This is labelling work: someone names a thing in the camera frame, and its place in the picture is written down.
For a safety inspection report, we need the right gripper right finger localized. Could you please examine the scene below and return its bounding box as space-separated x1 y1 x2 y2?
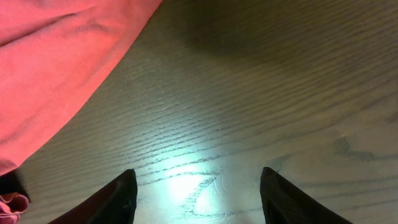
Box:
260 167 351 224

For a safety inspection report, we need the red printed t-shirt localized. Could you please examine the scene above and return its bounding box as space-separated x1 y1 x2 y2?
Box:
0 0 164 224

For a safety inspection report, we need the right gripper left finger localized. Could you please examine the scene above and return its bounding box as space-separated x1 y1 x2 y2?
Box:
49 169 137 224

